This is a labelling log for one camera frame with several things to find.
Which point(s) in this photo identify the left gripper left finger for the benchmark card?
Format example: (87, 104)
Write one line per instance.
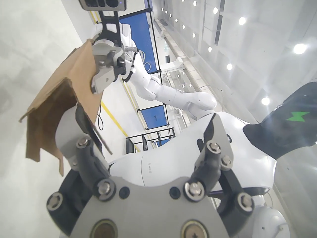
(87, 157)

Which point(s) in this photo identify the small brown carton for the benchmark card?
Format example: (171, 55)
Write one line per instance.
(81, 75)

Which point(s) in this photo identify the black metal rack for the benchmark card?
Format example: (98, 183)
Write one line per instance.
(148, 141)

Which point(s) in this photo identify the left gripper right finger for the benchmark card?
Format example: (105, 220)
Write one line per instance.
(213, 159)

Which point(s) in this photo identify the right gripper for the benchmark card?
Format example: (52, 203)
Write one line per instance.
(105, 47)

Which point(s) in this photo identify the robot body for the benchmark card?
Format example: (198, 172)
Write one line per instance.
(178, 149)

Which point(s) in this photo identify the blue partition panel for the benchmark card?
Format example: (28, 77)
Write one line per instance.
(155, 116)
(141, 33)

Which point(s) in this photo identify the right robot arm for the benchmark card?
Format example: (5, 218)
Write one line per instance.
(158, 85)

